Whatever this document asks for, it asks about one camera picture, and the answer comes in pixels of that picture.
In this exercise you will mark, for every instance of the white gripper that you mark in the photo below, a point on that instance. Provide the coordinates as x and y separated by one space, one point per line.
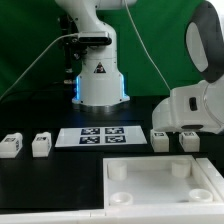
161 117

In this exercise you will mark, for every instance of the white square tabletop part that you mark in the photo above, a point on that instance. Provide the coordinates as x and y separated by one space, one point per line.
155 180

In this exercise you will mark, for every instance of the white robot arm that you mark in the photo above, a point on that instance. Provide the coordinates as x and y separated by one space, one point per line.
100 85

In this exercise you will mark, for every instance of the white obstacle fixture right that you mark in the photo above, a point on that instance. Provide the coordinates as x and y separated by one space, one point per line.
212 174

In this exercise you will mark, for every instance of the white tag sheet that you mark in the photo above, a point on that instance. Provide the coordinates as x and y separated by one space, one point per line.
100 136

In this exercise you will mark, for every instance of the white front edge strip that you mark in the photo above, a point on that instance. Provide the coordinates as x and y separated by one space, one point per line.
189 213

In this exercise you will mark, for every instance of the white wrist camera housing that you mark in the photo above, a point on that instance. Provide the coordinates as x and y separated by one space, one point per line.
198 107

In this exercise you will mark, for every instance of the black camera on stand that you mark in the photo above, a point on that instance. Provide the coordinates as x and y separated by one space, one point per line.
94 38

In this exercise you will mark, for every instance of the black camera stand pole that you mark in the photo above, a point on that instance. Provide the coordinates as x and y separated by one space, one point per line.
68 26

